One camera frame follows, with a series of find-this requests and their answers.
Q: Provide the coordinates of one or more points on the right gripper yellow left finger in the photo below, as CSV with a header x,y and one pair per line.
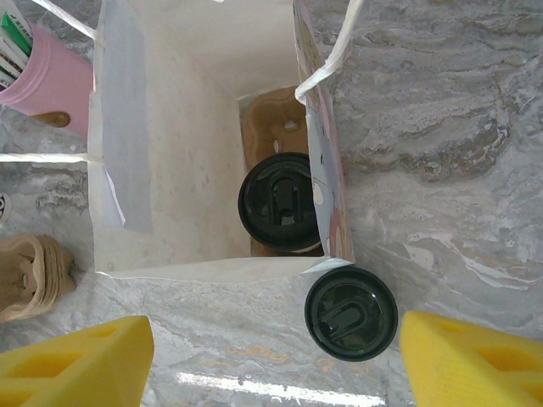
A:
x,y
68,369

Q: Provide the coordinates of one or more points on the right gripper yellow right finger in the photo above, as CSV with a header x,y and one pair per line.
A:
x,y
475,369

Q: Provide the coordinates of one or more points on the black plastic cup lid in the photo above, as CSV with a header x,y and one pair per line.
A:
x,y
352,313
259,203

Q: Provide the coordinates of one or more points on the animal print paper gift bag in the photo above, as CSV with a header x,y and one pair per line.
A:
x,y
191,127

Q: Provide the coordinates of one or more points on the brown pulp cup carrier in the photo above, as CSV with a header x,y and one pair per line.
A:
x,y
17,271
68,280
271,123

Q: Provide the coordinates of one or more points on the pink cup with smile print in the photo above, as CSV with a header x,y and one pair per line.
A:
x,y
55,85

